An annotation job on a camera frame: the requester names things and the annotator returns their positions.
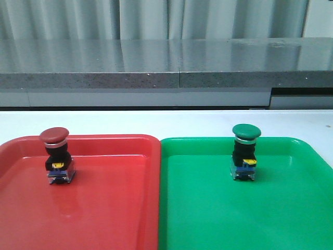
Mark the green mushroom push button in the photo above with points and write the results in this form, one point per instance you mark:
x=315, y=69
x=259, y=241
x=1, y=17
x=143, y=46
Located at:
x=244, y=161

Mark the red mushroom push button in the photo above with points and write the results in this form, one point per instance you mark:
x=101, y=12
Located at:
x=60, y=164

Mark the red plastic tray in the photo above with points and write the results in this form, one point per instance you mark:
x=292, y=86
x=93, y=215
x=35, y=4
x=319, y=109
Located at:
x=111, y=203

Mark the green plastic tray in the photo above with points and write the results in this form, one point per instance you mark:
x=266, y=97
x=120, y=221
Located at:
x=287, y=206

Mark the grey stone counter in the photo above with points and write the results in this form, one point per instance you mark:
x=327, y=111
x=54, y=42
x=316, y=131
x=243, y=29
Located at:
x=273, y=73

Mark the white pleated curtain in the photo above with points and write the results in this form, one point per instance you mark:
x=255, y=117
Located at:
x=152, y=20

